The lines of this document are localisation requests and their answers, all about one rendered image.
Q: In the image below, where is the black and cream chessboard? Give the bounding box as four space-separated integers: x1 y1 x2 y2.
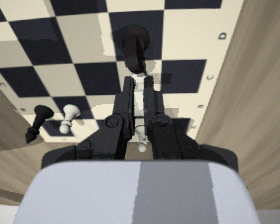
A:
0 0 244 142

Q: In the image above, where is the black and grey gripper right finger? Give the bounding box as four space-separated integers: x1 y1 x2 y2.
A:
144 76 239 174

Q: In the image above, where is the white chess pawn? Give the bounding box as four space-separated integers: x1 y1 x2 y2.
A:
60 104 81 134
135 125 147 152

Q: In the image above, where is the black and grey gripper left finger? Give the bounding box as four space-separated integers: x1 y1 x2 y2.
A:
41 76 136 169

